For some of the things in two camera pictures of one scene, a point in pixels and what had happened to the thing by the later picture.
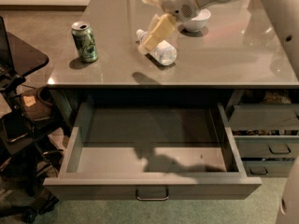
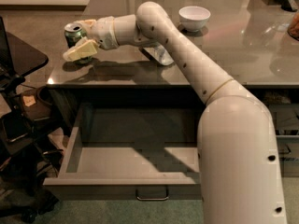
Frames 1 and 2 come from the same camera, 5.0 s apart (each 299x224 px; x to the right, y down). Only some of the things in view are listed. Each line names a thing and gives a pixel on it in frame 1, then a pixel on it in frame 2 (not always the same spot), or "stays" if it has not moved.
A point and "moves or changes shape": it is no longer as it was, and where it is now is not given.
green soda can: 84,37 moves or changes shape
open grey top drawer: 150,151 stays
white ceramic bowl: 198,21 stays
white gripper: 177,0 → 104,32
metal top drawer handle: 153,199 stays
